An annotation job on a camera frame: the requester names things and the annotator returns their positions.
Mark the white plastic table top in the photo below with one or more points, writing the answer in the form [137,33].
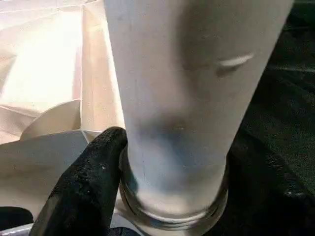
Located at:
[49,73]

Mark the white plastic table leg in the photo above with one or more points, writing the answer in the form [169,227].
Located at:
[192,86]

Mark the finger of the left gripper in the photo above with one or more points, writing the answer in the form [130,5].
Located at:
[12,217]

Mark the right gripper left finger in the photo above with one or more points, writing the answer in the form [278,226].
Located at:
[81,186]

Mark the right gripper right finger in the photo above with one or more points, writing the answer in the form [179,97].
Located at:
[265,196]

